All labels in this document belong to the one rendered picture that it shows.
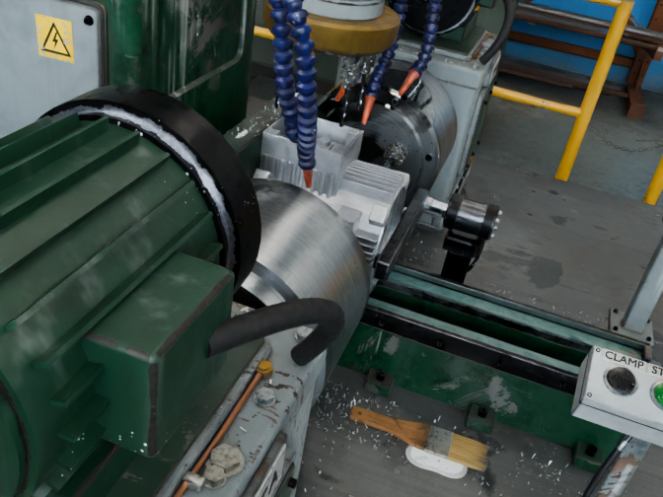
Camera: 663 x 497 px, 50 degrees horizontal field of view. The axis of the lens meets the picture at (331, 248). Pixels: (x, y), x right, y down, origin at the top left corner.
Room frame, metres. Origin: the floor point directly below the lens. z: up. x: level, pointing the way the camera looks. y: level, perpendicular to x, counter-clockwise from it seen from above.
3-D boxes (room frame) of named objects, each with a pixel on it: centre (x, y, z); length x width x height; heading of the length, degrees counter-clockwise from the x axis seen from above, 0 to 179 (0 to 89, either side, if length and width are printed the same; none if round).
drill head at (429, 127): (1.25, -0.06, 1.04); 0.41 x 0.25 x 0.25; 166
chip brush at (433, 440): (0.73, -0.17, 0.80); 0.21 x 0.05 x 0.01; 78
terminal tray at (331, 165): (0.94, 0.05, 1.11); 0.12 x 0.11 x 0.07; 76
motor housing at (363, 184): (0.93, 0.02, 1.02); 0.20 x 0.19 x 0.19; 76
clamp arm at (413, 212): (0.93, -0.11, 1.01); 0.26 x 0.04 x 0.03; 166
